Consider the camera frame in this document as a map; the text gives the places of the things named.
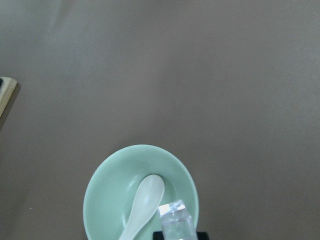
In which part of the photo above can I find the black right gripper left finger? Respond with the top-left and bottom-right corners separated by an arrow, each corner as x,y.
152,231 -> 164,240

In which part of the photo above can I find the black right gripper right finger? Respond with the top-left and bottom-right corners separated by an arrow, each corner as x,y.
197,231 -> 209,240

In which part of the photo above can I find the white ceramic spoon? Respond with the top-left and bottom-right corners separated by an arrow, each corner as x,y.
119,174 -> 165,240

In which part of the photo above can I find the mint green bowl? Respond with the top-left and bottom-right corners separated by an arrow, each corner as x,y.
83,144 -> 199,240

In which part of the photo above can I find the bamboo cutting board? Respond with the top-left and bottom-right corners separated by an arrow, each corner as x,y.
0,76 -> 17,116

